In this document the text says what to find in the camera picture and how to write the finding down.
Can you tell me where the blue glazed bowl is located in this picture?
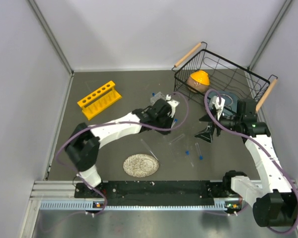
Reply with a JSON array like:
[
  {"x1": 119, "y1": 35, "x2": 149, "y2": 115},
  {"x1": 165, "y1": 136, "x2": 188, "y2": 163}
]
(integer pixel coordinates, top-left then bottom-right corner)
[{"x1": 219, "y1": 91, "x2": 239, "y2": 115}]

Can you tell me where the clear acrylic tube rack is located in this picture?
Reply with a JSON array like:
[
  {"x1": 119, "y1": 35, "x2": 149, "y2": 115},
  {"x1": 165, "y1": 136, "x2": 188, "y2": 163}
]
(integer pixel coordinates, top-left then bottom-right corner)
[{"x1": 150, "y1": 92, "x2": 166, "y2": 105}]

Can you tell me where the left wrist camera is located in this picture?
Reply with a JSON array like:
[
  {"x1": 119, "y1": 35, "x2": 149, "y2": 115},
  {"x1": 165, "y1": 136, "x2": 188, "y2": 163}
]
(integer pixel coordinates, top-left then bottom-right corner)
[{"x1": 165, "y1": 94, "x2": 179, "y2": 118}]

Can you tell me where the speckled ceramic plate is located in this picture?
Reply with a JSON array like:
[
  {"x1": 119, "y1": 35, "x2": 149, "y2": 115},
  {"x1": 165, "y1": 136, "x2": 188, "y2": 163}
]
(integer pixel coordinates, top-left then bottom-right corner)
[{"x1": 123, "y1": 154, "x2": 159, "y2": 178}]

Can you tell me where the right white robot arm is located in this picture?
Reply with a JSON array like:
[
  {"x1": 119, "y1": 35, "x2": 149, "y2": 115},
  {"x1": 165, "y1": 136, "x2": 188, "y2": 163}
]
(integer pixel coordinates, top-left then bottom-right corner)
[{"x1": 195, "y1": 96, "x2": 298, "y2": 231}]

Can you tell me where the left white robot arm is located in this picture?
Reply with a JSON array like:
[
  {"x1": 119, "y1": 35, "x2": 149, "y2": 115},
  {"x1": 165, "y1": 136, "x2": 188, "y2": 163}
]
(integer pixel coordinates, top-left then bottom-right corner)
[{"x1": 65, "y1": 99, "x2": 179, "y2": 197}]

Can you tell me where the short clear glass tube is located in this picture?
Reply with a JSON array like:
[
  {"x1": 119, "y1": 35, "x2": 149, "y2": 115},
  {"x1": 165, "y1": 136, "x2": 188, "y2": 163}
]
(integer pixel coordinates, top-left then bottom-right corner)
[{"x1": 168, "y1": 134, "x2": 185, "y2": 145}]

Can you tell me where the clear tube centre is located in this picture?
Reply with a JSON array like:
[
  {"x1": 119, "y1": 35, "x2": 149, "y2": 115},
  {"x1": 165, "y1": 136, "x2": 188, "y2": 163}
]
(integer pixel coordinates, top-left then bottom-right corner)
[{"x1": 163, "y1": 135, "x2": 175, "y2": 160}]

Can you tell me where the black wire basket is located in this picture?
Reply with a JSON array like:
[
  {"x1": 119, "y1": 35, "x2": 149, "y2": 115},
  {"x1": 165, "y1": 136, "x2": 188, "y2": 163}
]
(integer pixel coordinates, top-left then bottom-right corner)
[{"x1": 172, "y1": 41, "x2": 278, "y2": 106}]

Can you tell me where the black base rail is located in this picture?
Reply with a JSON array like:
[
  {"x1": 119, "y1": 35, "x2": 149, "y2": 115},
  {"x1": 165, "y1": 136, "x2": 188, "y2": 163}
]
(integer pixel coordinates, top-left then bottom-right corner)
[{"x1": 74, "y1": 180, "x2": 226, "y2": 206}]

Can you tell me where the yellow test tube rack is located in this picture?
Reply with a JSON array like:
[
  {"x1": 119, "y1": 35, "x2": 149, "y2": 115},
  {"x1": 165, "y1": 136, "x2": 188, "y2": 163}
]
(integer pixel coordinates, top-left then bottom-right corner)
[{"x1": 77, "y1": 81, "x2": 122, "y2": 120}]

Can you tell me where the brown and yellow bowl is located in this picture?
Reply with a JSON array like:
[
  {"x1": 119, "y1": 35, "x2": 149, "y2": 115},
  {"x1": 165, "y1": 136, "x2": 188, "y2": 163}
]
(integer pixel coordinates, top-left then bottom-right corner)
[{"x1": 187, "y1": 70, "x2": 210, "y2": 93}]

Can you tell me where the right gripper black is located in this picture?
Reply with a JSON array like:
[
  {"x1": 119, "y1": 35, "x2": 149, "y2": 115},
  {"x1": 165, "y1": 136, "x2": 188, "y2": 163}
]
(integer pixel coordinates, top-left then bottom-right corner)
[{"x1": 194, "y1": 107, "x2": 242, "y2": 143}]

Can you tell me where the glass tube near plate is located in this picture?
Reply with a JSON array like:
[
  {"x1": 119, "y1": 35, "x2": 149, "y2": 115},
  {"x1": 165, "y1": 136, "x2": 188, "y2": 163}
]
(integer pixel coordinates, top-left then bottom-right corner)
[{"x1": 141, "y1": 138, "x2": 160, "y2": 163}]

